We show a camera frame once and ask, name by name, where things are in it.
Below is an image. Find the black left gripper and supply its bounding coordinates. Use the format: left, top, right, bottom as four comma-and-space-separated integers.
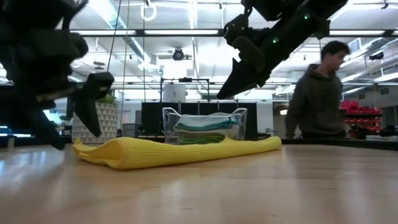
0, 29, 116, 151

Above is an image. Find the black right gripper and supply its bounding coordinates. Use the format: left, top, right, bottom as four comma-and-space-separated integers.
216, 27, 290, 100

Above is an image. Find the green microfiber towel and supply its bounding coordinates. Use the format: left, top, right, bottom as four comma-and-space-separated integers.
177, 134, 226, 146

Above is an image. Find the yellow microfiber towel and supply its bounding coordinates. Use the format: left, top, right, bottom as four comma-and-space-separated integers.
72, 136, 282, 170

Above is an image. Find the succulent in patterned white pot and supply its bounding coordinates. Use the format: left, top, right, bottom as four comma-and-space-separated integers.
72, 93, 118, 144

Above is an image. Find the white cylindrical tank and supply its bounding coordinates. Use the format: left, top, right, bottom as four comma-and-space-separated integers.
162, 83, 187, 103

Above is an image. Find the person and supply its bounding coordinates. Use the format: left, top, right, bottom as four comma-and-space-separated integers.
285, 40, 351, 140

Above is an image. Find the clear plastic bin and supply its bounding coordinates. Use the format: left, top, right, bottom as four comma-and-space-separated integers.
162, 107, 249, 146

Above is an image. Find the shelf with red bins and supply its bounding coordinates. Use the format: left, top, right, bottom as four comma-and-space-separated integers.
340, 100, 384, 138

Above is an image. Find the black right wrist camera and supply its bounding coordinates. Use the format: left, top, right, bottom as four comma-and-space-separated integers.
223, 14, 259, 47

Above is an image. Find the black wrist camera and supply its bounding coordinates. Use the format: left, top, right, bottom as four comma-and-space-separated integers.
62, 32, 90, 59
223, 14, 259, 47

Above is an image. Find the round black ceiling camera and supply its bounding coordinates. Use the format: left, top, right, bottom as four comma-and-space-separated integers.
172, 47, 185, 62

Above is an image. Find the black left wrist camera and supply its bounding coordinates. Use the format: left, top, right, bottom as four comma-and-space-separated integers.
62, 32, 90, 59

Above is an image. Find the thin black hanging cable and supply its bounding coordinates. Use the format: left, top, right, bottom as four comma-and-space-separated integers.
107, 0, 123, 74

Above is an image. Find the white cable ring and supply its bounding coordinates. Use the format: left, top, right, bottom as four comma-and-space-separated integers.
140, 1, 158, 22

